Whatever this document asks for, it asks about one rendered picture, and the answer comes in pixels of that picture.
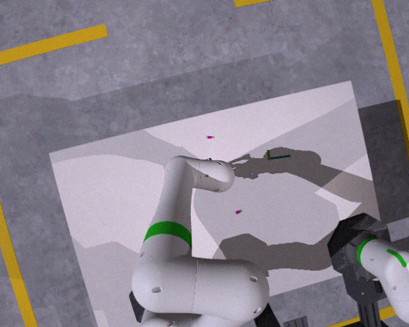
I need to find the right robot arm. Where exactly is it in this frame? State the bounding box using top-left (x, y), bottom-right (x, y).
top-left (345, 230), bottom-right (409, 323)

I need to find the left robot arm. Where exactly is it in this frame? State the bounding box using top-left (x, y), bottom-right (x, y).
top-left (132, 156), bottom-right (269, 327)

